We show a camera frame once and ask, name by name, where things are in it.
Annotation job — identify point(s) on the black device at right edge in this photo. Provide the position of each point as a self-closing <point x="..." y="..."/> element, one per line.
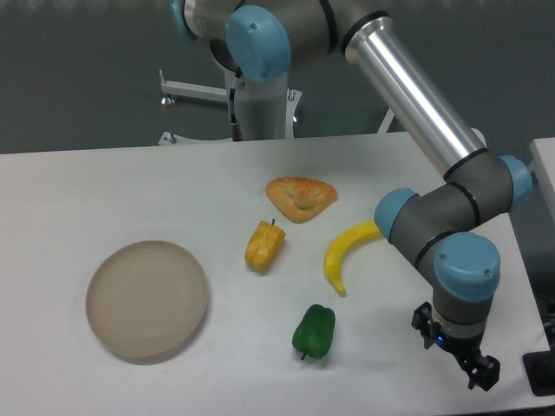
<point x="539" y="368"/>

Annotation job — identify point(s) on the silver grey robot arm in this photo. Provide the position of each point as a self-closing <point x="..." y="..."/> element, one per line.
<point x="260" y="42"/>

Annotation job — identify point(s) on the yellow banana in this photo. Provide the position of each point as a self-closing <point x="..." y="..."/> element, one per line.
<point x="341" y="246"/>

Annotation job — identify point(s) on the green bell pepper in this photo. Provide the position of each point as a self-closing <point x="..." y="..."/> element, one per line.
<point x="314" y="334"/>

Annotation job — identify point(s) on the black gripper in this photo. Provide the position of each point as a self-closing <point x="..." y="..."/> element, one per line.
<point x="461" y="340"/>

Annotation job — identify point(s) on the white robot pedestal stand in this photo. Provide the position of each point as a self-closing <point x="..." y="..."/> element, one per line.
<point x="255" y="110"/>

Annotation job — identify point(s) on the golden pastry bread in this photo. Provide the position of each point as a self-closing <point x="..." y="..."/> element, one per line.
<point x="300" y="199"/>

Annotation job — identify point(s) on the white side table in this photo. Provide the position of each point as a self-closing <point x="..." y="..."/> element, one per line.
<point x="543" y="159"/>

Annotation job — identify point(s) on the beige round plate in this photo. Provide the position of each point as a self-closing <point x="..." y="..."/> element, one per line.
<point x="147" y="300"/>

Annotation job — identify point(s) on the yellow bell pepper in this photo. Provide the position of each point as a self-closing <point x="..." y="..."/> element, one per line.
<point x="264" y="245"/>

